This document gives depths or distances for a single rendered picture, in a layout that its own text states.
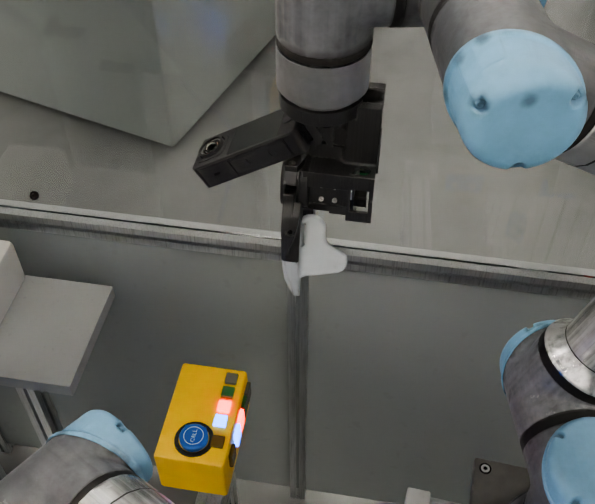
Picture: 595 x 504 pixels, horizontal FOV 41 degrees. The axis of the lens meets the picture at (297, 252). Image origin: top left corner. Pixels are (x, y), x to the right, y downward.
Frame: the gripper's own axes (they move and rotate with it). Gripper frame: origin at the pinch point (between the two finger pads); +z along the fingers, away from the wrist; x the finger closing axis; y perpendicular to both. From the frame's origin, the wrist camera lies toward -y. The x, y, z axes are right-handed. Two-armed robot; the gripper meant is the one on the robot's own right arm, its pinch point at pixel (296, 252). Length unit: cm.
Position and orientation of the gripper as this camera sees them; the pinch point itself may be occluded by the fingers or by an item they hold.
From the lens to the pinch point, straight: 79.7
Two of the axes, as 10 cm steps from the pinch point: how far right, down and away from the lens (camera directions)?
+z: 0.0, 6.8, 7.3
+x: 1.6, -7.2, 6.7
